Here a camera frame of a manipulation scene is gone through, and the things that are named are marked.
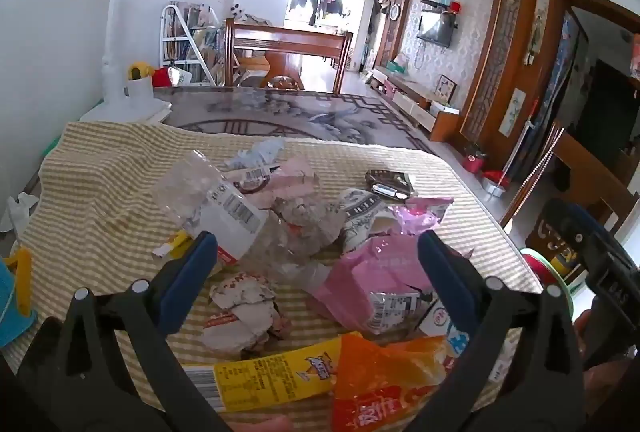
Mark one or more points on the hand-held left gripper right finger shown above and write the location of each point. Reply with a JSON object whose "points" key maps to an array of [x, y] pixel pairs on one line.
{"points": [[445, 277]]}

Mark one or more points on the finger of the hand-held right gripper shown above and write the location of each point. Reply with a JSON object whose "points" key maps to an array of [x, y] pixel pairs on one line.
{"points": [[590, 223]]}

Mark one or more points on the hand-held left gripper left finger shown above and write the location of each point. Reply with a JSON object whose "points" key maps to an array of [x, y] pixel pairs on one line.
{"points": [[192, 272]]}

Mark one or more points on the white blue packet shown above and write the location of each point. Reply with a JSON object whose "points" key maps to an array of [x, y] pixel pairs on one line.
{"points": [[436, 319]]}

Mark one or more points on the silver wrapper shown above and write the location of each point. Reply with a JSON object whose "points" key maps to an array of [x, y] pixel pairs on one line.
{"points": [[395, 309]]}

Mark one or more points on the white red paper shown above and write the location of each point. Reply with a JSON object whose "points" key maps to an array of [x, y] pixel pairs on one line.
{"points": [[240, 312]]}

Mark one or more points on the red bucket with green rim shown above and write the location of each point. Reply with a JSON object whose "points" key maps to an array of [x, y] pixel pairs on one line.
{"points": [[537, 264]]}

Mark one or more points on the clear plastic bottle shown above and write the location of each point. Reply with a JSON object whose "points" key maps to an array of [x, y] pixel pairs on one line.
{"points": [[200, 192]]}

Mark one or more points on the pink plastic bag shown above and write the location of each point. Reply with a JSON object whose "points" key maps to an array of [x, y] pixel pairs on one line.
{"points": [[360, 272]]}

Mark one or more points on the grey patterned paper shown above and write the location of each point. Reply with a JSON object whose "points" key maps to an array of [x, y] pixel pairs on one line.
{"points": [[360, 212]]}

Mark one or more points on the dark shiny packet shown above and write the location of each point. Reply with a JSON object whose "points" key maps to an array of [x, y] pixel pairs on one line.
{"points": [[387, 184]]}

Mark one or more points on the orange snack wrapper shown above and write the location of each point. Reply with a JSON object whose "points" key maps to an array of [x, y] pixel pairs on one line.
{"points": [[380, 377]]}

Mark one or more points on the yellow snack wrapper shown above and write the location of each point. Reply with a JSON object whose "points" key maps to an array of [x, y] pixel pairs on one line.
{"points": [[260, 374]]}

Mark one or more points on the grey red paper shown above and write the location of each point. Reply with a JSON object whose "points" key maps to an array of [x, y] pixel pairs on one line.
{"points": [[305, 222]]}

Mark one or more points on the person's right hand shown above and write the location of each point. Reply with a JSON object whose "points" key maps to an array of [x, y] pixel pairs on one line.
{"points": [[582, 329]]}

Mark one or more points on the small yellow white wrapper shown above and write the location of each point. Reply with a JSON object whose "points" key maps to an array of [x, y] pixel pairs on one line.
{"points": [[175, 244]]}

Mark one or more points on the carved wooden chair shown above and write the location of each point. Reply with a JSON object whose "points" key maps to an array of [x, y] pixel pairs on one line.
{"points": [[585, 167]]}

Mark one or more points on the pink printed packet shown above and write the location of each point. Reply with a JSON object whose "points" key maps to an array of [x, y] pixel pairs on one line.
{"points": [[420, 214]]}

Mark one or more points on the brown round lid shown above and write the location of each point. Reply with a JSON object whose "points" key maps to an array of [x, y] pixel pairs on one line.
{"points": [[252, 188]]}

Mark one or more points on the white red mop pole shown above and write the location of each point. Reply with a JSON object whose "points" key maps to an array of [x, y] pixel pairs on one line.
{"points": [[522, 137]]}

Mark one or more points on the potted plant in red pot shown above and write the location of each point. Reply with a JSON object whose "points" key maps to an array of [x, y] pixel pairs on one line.
{"points": [[474, 162]]}

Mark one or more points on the crumpled white blue paper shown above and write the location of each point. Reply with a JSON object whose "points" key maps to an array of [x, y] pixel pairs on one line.
{"points": [[255, 154]]}

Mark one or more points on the yellow white striped cloth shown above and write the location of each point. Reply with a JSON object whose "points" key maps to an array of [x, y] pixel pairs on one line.
{"points": [[100, 172]]}

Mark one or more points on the pink paper sheet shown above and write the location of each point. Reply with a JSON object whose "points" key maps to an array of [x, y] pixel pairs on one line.
{"points": [[295, 179]]}

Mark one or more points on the wooden television cabinet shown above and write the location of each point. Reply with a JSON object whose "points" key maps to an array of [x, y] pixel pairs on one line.
{"points": [[410, 99]]}

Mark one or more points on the white tissue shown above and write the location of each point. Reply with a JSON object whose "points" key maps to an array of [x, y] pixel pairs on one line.
{"points": [[20, 209]]}

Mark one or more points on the white cup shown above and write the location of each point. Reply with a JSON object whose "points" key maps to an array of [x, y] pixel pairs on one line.
{"points": [[139, 93]]}

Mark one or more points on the small framed picture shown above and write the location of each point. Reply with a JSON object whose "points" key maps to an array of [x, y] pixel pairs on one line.
{"points": [[445, 89]]}

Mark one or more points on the silver foil bag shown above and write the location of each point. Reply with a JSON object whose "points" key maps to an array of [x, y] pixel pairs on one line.
{"points": [[180, 76]]}

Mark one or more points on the red cup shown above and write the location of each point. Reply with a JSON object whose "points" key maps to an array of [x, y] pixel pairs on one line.
{"points": [[161, 77]]}

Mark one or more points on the yellow plastic toy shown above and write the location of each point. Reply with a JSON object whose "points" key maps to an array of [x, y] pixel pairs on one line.
{"points": [[140, 71]]}

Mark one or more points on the white desk lamp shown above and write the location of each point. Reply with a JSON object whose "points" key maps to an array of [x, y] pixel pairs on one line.
{"points": [[111, 72]]}

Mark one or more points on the green box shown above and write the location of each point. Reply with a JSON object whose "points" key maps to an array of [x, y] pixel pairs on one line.
{"points": [[401, 64]]}

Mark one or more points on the white step ladder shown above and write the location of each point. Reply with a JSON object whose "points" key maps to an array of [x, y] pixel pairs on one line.
{"points": [[165, 32]]}

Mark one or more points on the wooden dining chair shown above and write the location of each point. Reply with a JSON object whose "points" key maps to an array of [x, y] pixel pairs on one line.
{"points": [[290, 43]]}

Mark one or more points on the short wall scroll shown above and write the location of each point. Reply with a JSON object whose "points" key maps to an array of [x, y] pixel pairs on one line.
{"points": [[513, 112]]}

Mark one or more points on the long wall scroll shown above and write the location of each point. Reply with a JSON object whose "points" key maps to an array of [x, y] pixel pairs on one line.
{"points": [[539, 27]]}

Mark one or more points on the wall television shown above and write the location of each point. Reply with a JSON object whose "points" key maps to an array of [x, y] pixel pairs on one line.
{"points": [[435, 29]]}

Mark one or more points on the wall shelf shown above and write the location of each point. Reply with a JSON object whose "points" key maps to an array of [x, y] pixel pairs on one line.
{"points": [[440, 5]]}

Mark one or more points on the round wall clock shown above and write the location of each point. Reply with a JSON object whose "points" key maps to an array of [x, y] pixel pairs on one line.
{"points": [[395, 11]]}

